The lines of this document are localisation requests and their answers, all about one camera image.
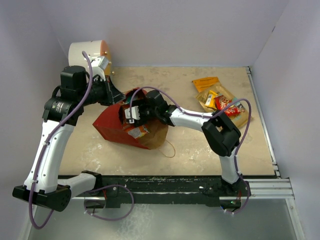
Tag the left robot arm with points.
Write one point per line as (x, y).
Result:
(78, 88)

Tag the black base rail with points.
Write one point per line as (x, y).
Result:
(208, 190)

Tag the yellow snack packet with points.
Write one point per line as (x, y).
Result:
(210, 101)

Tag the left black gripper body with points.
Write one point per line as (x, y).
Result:
(100, 92)

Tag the orange chips bag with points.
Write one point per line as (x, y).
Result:
(203, 83)

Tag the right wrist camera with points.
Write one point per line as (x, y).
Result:
(132, 114)

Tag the orange snack packet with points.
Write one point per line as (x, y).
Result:
(136, 131)

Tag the brown chips bag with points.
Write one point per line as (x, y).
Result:
(236, 112)

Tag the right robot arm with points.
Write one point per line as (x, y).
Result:
(222, 136)

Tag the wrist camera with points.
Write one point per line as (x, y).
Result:
(98, 65)
(132, 114)

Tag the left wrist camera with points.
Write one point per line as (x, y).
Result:
(98, 65)

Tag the red paper bag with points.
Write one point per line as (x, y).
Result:
(113, 127)

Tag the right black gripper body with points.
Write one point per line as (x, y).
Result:
(146, 112)

